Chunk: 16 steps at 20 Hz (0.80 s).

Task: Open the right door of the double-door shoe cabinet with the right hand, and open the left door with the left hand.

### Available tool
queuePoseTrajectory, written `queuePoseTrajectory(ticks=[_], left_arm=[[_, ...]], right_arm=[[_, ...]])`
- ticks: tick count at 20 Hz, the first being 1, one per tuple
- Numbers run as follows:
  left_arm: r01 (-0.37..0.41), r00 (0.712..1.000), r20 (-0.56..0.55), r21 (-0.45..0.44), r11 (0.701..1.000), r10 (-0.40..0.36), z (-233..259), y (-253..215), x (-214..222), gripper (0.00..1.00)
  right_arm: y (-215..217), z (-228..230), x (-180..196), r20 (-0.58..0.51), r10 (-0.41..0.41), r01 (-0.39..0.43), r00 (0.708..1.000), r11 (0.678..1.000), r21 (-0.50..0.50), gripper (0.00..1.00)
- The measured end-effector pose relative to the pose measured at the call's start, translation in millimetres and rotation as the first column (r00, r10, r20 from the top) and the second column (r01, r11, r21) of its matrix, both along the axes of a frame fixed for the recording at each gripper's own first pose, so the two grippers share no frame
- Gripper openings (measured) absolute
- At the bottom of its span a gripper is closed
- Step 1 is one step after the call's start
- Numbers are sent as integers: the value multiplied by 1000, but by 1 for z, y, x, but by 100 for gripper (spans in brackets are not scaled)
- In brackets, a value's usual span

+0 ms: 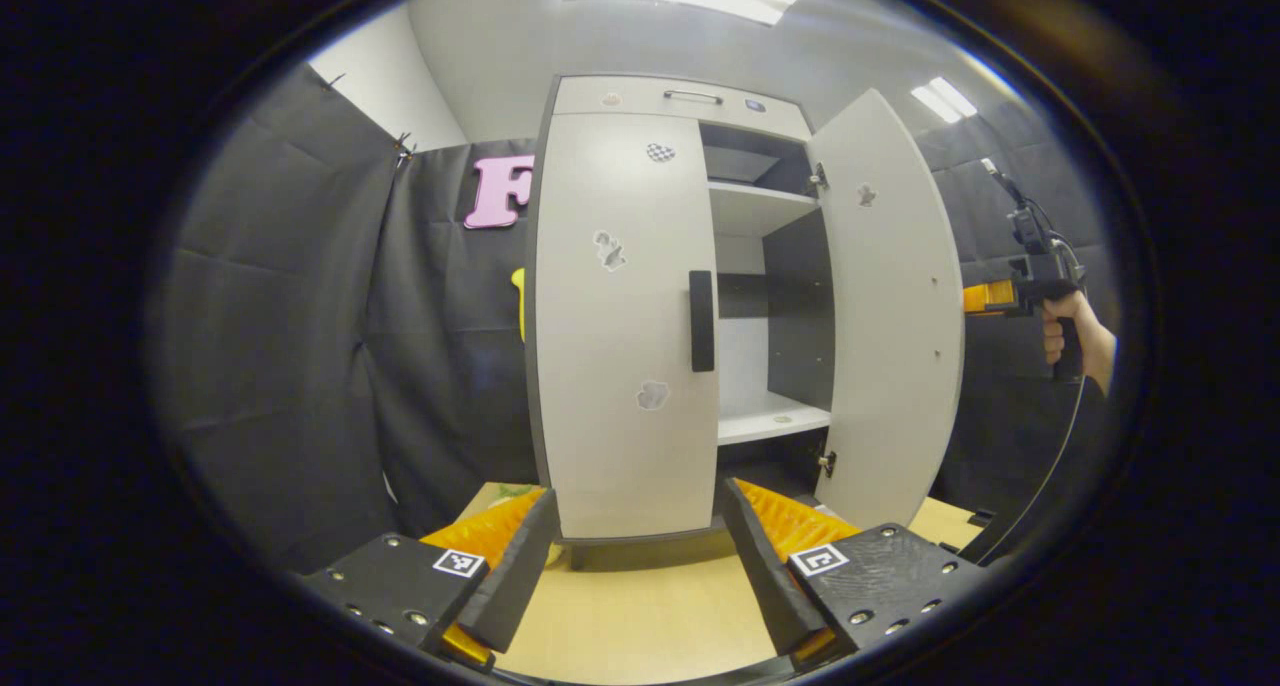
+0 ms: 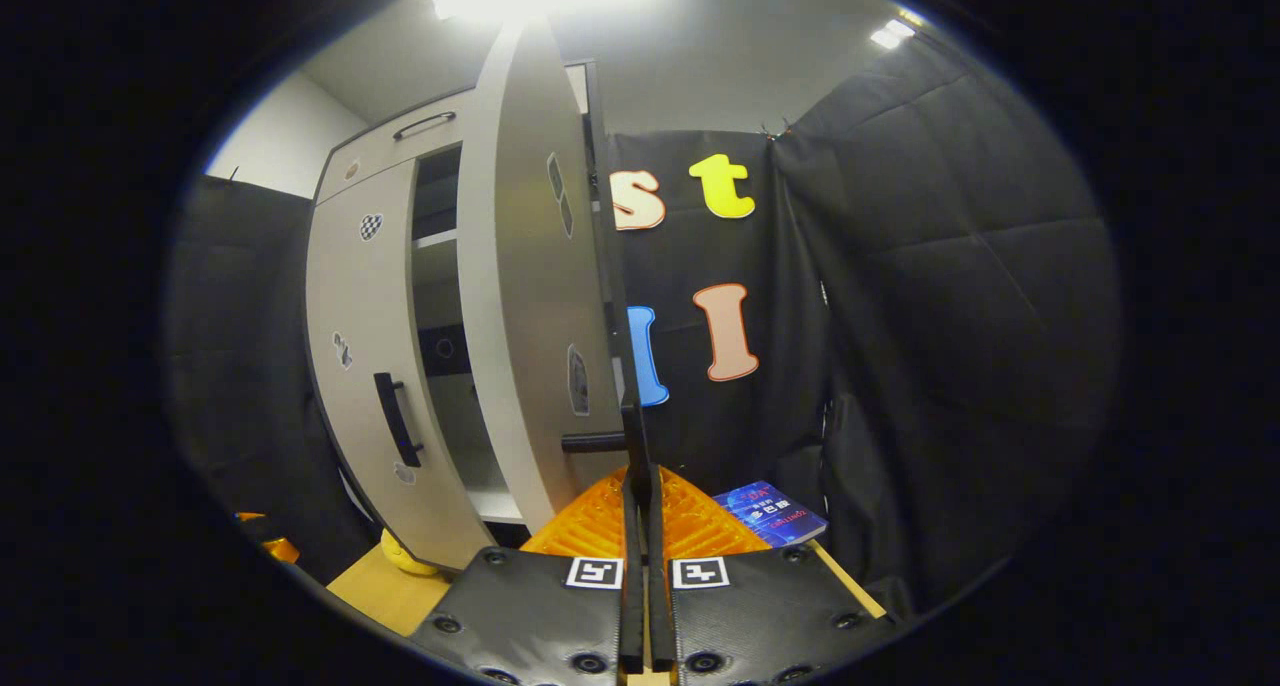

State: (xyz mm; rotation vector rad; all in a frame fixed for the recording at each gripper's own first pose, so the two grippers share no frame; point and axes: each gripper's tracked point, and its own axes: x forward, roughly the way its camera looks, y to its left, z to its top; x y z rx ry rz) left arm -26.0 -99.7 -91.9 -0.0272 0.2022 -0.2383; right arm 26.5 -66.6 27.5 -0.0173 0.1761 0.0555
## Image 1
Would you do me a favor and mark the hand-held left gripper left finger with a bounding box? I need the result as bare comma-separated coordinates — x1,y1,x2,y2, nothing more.
300,488,561,673

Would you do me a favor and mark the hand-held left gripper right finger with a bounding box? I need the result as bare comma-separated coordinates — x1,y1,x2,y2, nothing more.
722,478,986,673

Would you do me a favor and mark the beige shoe cabinet door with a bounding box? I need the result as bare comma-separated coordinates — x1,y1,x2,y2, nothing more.
530,113,721,542
808,88,966,529

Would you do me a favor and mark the double-door shoe cabinet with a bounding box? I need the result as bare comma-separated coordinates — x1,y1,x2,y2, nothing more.
525,74,966,572

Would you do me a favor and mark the beige cabinet drawer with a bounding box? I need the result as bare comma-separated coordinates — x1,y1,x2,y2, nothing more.
553,76,813,139

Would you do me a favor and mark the small ceiling light panel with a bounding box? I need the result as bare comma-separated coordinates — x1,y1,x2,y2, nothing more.
910,76,979,124

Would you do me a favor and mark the black backdrop cloth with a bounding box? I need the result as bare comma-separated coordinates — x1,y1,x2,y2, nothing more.
160,61,1116,567

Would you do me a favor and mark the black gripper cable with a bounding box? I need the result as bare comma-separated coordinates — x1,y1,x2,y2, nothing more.
960,374,1089,567

